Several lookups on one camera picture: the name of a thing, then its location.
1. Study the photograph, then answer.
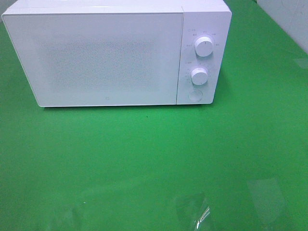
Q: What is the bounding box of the white timer knob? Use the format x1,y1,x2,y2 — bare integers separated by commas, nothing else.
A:
191,68,208,86

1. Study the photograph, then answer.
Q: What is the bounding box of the white microwave door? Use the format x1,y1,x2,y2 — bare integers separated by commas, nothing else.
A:
3,13,183,107

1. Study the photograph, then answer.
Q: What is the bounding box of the upper white power knob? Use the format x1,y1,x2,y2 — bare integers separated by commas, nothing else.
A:
194,36,214,57

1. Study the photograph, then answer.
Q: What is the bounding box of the white microwave oven body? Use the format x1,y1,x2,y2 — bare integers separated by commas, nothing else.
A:
2,0,232,105

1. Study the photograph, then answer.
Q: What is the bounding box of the clear plastic film piece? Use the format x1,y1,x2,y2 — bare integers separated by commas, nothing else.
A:
176,192,214,231

